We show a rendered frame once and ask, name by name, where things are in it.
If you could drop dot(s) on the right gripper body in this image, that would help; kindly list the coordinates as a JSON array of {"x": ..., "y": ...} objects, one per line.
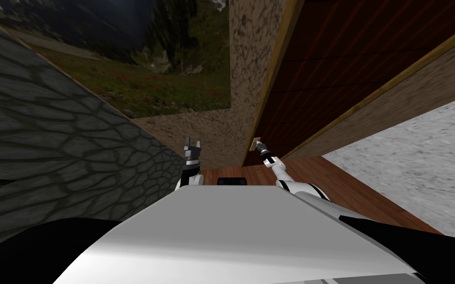
[{"x": 261, "y": 149}]

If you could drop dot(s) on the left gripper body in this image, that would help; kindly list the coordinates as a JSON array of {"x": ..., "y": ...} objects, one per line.
[{"x": 192, "y": 154}]

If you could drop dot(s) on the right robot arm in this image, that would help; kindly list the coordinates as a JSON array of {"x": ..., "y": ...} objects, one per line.
[{"x": 280, "y": 171}]

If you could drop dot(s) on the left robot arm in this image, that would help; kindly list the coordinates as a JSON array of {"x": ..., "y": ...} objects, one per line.
[{"x": 190, "y": 177}]

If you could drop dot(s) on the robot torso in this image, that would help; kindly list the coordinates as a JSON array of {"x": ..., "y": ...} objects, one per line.
[{"x": 227, "y": 232}]

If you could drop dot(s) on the landscape picture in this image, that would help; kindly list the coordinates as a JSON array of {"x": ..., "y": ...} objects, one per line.
[{"x": 132, "y": 55}]

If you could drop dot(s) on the dark brown wooden door leaf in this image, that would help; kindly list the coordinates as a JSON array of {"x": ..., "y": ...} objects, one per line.
[{"x": 330, "y": 67}]

